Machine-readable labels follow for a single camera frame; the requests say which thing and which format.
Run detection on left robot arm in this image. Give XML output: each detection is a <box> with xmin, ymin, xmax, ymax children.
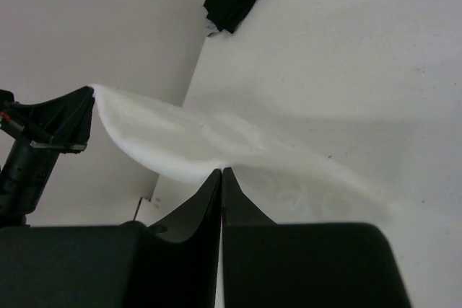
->
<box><xmin>1</xmin><ymin>86</ymin><xmax>95</xmax><ymax>228</ymax></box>

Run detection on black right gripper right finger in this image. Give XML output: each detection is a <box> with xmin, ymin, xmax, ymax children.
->
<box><xmin>222</xmin><ymin>168</ymin><xmax>411</xmax><ymax>307</ymax></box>

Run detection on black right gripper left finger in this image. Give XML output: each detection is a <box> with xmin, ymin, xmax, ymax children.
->
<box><xmin>1</xmin><ymin>170</ymin><xmax>221</xmax><ymax>307</ymax></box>

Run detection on white tank top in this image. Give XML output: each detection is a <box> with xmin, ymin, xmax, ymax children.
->
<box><xmin>93</xmin><ymin>84</ymin><xmax>391</xmax><ymax>222</ymax></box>

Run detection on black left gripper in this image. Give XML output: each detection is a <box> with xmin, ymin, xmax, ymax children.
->
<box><xmin>1</xmin><ymin>86</ymin><xmax>95</xmax><ymax>153</ymax></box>

